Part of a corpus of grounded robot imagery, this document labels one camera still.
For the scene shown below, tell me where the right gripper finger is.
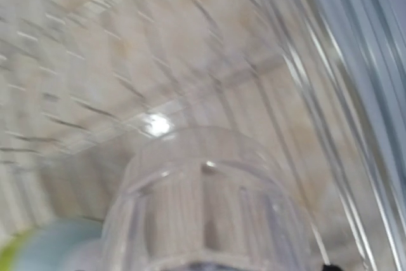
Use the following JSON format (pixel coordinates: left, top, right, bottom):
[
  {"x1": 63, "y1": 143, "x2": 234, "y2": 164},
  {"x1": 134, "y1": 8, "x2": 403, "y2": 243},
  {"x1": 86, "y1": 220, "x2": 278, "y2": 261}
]
[{"x1": 322, "y1": 264, "x2": 341, "y2": 271}]

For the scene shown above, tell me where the clear glass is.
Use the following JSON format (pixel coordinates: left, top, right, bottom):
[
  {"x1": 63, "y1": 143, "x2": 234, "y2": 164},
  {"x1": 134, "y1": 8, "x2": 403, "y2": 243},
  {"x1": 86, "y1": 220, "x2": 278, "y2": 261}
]
[{"x1": 98, "y1": 126, "x2": 311, "y2": 270}]

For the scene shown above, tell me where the white patterned bowl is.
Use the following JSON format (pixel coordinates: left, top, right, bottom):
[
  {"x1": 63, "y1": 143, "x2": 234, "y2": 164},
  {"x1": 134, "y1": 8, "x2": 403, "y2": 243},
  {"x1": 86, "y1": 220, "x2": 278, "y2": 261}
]
[{"x1": 11, "y1": 218, "x2": 102, "y2": 270}]

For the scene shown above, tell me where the yellow-green bowl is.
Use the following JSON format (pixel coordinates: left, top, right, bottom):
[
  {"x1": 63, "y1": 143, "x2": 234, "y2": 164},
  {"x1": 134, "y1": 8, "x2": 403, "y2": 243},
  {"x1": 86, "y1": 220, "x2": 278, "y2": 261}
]
[{"x1": 0, "y1": 230, "x2": 33, "y2": 271}]

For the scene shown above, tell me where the metal wire dish rack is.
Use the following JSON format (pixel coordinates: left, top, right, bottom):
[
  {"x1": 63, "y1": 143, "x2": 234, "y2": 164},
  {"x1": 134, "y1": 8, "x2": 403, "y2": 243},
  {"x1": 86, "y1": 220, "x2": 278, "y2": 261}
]
[{"x1": 1, "y1": 0, "x2": 405, "y2": 270}]

